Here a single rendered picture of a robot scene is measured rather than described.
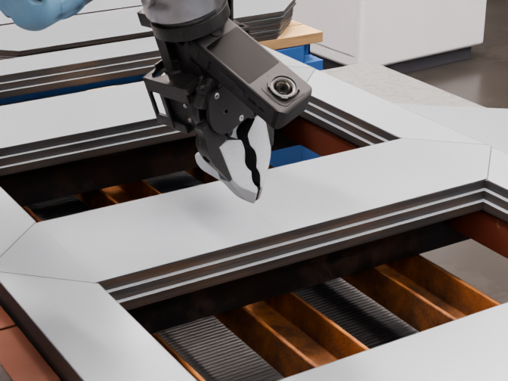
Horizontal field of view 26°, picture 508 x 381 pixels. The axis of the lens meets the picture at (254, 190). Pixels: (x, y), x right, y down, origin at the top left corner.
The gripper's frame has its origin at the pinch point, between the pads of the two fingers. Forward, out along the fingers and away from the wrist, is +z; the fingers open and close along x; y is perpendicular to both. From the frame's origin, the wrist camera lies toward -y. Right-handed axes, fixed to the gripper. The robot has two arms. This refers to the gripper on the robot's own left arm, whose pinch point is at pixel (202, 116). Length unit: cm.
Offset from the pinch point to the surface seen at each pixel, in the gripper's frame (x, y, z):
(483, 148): 35.5, 18.3, 5.8
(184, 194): -8.7, 10.8, 5.8
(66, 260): -28.8, 20.5, 5.8
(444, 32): 244, -228, 75
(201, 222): -10.9, 19.5, 5.8
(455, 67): 250, -226, 91
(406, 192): 16.2, 25.1, 5.8
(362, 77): 60, -44, 16
